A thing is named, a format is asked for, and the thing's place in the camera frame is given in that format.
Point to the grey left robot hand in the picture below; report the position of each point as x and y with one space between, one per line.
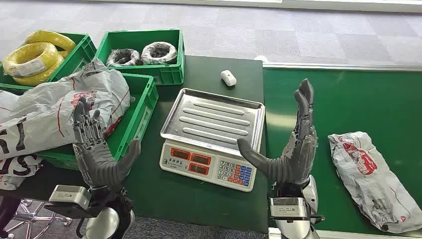
95 158

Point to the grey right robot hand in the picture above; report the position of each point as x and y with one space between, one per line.
298 158

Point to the grey plastic package red print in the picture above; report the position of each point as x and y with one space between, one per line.
372 184

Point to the white package black letters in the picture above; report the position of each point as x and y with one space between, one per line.
29 142

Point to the large grey package red print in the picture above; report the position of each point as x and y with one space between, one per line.
59 95

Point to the plain pale plastic package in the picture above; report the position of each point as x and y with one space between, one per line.
7 104

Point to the small white plastic device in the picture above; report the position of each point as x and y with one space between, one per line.
228 78

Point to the green plastic crate holding packages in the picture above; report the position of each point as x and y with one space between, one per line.
137 109

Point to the chrome chair base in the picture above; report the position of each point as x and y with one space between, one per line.
31 217

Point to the white electronic scale steel tray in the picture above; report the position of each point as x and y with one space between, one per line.
211 125

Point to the green crate with yellow coils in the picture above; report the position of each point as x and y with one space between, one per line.
74 59

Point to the small white round object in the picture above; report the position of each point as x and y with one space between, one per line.
261 58

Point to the green crate with black coils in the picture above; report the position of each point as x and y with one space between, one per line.
141 38

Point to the silver conveyor edge rail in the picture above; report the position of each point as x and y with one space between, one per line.
329 66

